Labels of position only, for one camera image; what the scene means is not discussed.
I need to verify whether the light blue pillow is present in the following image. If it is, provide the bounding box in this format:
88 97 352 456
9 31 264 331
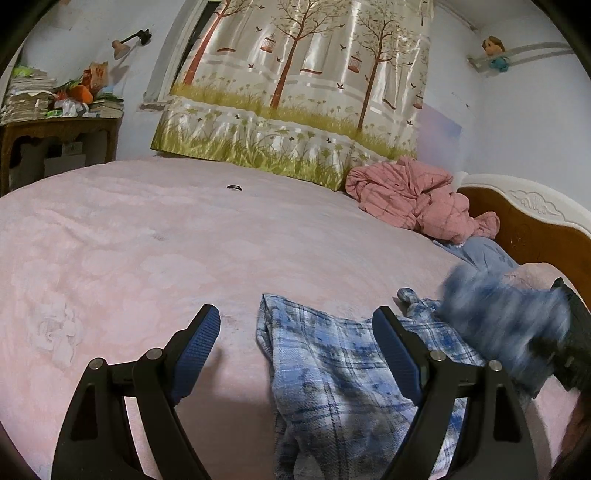
433 237 519 275

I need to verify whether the dark wooden side table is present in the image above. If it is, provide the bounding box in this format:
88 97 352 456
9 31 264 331
0 117 123 197

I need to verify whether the stack of papers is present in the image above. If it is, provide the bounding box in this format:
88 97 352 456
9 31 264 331
1 66 56 124

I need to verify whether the black folded jacket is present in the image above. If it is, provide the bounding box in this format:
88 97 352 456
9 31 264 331
529 278 590 392

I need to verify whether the wall shelf with doll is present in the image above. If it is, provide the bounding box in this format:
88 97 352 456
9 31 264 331
467 36 574 73

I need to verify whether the wall mounted lamp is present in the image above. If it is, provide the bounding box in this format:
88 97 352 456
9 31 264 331
111 29 152 60

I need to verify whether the pink crumpled quilt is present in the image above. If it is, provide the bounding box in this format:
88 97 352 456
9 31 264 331
345 156 500 245

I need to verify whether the pink pillow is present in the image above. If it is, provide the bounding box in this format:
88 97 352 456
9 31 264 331
503 262 577 293

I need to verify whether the orange plush toy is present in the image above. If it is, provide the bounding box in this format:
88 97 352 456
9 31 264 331
54 62 109 109

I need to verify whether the wooden white bed headboard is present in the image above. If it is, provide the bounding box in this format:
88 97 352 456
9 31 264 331
454 172 590 302

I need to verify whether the tree print curtain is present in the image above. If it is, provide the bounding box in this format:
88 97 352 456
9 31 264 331
152 0 434 190

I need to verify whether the blue plaid shirt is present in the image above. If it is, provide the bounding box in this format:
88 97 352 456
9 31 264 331
256 265 571 479

